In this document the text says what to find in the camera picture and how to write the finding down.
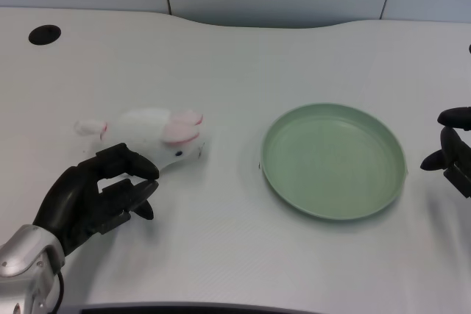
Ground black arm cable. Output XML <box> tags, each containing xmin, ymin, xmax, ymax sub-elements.
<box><xmin>54</xmin><ymin>271</ymin><xmax>66</xmax><ymax>310</ymax></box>

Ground green round plate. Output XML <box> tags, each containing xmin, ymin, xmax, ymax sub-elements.
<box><xmin>260</xmin><ymin>103</ymin><xmax>409</xmax><ymax>221</ymax></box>

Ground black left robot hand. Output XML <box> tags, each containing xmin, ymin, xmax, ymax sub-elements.
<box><xmin>32</xmin><ymin>143</ymin><xmax>160</xmax><ymax>258</ymax></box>

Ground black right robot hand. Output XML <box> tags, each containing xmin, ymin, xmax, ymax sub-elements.
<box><xmin>420</xmin><ymin>106</ymin><xmax>471</xmax><ymax>198</ymax></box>

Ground white rabbit doll pink ears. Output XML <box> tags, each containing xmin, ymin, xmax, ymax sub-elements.
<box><xmin>74</xmin><ymin>107</ymin><xmax>205</xmax><ymax>174</ymax></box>

